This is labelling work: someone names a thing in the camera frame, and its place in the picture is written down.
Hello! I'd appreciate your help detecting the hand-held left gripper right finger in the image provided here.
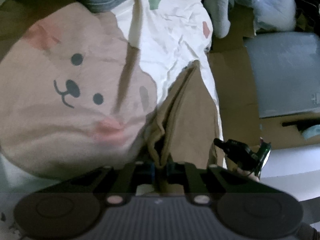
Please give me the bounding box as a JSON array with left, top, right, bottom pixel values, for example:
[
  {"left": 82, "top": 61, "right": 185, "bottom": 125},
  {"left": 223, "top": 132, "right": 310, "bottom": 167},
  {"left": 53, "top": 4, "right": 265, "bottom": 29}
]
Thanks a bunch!
[{"left": 167, "top": 162, "right": 278, "bottom": 206}]

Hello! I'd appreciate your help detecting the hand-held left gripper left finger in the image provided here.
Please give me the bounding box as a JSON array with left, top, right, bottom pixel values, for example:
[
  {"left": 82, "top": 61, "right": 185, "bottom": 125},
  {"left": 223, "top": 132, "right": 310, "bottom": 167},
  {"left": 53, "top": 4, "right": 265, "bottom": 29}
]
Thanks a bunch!
[{"left": 54, "top": 162, "right": 155, "bottom": 205}]

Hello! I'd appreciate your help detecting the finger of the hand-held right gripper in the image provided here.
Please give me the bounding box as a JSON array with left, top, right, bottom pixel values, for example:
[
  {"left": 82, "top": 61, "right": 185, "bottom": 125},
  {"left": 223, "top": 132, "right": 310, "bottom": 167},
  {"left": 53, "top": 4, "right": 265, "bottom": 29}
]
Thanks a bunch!
[{"left": 214, "top": 138, "right": 229, "bottom": 152}]

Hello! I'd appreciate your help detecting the brown printed t-shirt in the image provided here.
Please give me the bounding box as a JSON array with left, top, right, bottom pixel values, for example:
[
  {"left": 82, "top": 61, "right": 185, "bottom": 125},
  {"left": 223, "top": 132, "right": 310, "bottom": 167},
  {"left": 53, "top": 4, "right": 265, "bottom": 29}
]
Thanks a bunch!
[{"left": 146, "top": 60, "right": 220, "bottom": 195}]

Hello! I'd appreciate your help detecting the person's right hand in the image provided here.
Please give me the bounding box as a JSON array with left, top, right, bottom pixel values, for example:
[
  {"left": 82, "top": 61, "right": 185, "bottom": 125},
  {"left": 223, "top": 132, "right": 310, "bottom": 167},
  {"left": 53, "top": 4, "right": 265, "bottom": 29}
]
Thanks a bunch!
[{"left": 237, "top": 169, "right": 260, "bottom": 182}]

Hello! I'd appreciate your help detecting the brown cardboard board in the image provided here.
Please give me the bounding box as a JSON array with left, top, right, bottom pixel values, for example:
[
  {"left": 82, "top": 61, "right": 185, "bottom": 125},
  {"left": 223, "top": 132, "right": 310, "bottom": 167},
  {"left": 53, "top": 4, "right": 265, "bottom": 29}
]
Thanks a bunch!
[{"left": 260, "top": 116, "right": 320, "bottom": 148}]

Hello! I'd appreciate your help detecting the flattened cardboard box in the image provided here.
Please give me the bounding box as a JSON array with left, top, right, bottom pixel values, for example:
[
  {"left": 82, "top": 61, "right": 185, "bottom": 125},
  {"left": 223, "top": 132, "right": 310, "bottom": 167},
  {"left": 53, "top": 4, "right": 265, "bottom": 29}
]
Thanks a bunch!
[{"left": 207, "top": 2, "right": 320, "bottom": 150}]

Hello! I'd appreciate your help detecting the teal towel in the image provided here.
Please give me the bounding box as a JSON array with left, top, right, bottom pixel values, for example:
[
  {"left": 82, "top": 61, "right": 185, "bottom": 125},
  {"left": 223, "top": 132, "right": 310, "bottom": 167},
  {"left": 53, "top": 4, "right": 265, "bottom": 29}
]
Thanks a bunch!
[{"left": 301, "top": 125, "right": 320, "bottom": 139}]

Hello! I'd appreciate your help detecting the white bear-print bedsheet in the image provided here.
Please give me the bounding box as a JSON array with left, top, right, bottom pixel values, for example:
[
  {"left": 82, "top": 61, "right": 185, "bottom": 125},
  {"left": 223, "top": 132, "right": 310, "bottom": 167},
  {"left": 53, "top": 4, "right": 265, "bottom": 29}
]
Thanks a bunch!
[{"left": 0, "top": 0, "right": 225, "bottom": 195}]

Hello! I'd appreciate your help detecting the grey neck pillow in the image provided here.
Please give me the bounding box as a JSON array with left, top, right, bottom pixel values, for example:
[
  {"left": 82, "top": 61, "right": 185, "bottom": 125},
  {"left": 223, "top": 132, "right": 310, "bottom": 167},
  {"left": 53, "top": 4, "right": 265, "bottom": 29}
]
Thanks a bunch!
[{"left": 204, "top": 0, "right": 235, "bottom": 39}]

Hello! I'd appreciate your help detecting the white fluffy plush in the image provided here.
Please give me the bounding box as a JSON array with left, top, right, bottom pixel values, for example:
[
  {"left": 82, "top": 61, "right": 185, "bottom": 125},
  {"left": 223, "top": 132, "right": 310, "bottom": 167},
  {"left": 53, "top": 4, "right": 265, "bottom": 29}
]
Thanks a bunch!
[{"left": 252, "top": 0, "right": 297, "bottom": 32}]

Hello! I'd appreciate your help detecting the black hanging strap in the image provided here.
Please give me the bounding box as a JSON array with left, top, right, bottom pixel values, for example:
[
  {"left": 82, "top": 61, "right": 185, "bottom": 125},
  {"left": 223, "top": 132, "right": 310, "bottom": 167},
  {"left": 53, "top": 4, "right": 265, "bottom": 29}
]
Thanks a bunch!
[{"left": 282, "top": 119, "right": 320, "bottom": 128}]

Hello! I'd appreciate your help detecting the tan drawstring cord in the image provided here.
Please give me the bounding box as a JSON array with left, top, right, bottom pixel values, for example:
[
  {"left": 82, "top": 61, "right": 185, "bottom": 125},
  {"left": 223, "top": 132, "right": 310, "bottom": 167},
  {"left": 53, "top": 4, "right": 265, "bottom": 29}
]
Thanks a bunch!
[{"left": 112, "top": 0, "right": 143, "bottom": 115}]

